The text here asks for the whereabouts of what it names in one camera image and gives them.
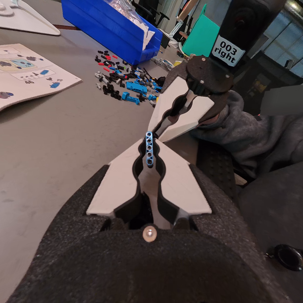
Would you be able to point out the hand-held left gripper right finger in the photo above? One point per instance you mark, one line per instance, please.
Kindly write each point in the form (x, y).
(182, 187)

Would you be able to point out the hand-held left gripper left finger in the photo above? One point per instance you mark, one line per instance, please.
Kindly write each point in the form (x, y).
(113, 184)

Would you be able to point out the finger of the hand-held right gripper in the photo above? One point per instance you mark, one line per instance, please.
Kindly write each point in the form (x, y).
(189, 118)
(165, 101)

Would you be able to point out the pile of small building pieces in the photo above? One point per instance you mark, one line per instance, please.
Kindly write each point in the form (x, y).
(132, 86)

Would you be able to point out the blue five-hole beam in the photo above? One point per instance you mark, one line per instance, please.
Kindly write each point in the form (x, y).
(149, 144)

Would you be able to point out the grey desk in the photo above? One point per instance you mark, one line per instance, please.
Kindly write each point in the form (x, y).
(71, 142)

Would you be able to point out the white desk lamp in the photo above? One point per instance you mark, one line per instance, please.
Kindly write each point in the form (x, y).
(28, 21)

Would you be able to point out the person's right hand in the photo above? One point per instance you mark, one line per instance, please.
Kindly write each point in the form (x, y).
(213, 119)

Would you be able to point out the black toy tire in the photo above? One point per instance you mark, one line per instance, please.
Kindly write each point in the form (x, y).
(161, 81)

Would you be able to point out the yellow and white packet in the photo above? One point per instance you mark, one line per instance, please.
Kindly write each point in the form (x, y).
(177, 63)

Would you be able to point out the clear bag of parts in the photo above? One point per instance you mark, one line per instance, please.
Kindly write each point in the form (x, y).
(163, 62)

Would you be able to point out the green plastic crate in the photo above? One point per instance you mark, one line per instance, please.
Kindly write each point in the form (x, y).
(201, 35)

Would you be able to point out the black dimpled pad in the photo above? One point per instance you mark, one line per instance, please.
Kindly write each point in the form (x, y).
(217, 165)

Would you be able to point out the black office chair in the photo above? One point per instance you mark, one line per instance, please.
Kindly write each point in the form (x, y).
(151, 10)

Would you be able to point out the person's dark trousers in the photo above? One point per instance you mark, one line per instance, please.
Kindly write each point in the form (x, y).
(272, 213)

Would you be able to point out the blue plastic bin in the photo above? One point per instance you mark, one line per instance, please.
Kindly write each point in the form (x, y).
(101, 26)

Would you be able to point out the clear plastic bags bundle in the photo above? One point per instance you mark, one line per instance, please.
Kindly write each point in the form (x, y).
(127, 9)

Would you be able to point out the building instruction booklet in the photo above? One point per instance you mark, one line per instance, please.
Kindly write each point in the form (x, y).
(59, 80)

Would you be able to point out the white metal bracket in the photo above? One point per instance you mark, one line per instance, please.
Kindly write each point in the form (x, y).
(176, 28)

